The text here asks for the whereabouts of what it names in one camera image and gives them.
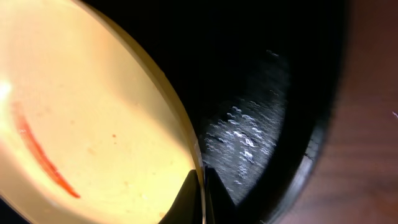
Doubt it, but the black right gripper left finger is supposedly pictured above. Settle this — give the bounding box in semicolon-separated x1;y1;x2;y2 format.
159;170;202;224

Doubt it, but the black round serving tray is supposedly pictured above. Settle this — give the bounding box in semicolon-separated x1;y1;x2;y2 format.
1;1;347;223

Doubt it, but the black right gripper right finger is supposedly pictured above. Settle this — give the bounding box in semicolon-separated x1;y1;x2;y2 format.
205;167;238;224

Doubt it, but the yellow plate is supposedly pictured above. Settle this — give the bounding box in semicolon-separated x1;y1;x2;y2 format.
1;1;205;223

